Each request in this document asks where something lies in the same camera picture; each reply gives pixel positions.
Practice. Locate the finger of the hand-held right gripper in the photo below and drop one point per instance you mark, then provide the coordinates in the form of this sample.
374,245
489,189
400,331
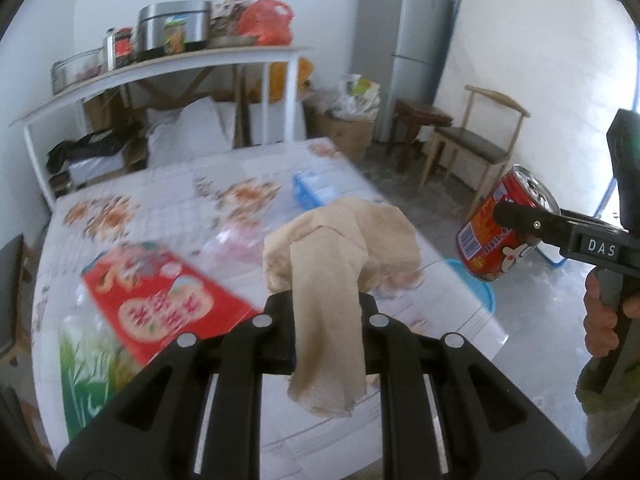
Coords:
535,225

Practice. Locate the yellow cloth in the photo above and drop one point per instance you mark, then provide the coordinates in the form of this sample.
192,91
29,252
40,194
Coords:
295,80

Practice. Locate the white frame shelf desk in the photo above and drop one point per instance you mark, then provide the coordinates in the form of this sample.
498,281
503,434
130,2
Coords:
165,62

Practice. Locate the white plastic bags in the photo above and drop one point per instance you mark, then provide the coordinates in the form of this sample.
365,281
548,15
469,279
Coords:
350,95

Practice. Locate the dark jar red label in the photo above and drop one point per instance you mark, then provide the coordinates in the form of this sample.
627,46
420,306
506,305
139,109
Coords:
120,50

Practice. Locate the red drink can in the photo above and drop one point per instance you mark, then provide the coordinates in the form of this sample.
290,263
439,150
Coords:
482,247

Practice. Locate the orange plastic bag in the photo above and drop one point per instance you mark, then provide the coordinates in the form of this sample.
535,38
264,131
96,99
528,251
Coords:
267,22

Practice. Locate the person's right forearm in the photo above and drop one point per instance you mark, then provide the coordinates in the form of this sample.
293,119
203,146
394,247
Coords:
620,402

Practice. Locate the blue plastic basket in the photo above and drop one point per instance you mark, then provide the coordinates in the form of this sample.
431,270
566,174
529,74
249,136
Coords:
480,295

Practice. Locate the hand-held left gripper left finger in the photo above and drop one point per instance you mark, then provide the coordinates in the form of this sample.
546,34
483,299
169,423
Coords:
280,330

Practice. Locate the cardboard box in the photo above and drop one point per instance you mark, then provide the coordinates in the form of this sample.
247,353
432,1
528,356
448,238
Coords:
345,135

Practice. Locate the glass lidded pot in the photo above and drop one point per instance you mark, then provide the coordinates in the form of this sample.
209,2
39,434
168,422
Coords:
75,70

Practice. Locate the black cloth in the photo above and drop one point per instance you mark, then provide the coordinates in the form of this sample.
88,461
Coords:
85,147

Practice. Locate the yellow green snack packet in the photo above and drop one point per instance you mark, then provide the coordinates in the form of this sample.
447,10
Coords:
175,35

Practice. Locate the grey refrigerator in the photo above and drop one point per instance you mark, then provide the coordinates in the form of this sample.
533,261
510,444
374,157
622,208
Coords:
400,35

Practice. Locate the steel pot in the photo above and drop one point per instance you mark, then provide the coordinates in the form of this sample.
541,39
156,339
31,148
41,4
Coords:
160,20

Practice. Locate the brown paper tissue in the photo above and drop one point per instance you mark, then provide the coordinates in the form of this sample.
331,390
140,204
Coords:
340,240

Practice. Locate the light wooden chair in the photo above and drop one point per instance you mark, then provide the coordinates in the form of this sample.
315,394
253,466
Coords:
470,142

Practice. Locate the printed plastic packet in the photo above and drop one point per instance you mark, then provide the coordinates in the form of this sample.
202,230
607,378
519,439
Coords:
227,17

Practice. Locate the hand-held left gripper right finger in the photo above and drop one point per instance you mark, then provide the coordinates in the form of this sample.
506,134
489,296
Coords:
372,330

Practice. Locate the dark wooden stool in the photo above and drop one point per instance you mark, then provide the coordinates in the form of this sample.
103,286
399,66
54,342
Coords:
417,115

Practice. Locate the person's right hand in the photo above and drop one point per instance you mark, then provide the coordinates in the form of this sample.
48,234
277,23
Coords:
600,325

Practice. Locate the white plastic sack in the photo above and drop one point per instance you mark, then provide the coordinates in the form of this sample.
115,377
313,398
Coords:
190,130

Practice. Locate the red snack packet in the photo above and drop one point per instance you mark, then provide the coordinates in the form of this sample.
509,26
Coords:
165,300

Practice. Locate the clear zip bag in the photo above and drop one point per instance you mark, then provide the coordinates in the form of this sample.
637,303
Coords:
235,245

